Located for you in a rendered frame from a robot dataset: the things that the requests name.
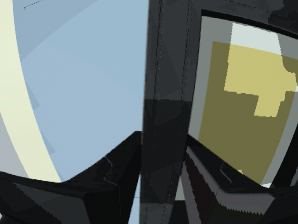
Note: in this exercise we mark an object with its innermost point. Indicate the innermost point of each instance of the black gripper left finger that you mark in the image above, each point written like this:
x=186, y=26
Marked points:
x=102, y=194

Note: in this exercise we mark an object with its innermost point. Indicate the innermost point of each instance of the black picture frame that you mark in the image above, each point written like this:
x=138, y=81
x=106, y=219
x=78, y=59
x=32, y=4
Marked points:
x=226, y=72

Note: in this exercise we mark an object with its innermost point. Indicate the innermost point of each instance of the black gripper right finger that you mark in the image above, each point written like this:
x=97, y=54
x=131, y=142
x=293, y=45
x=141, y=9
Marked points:
x=215, y=193

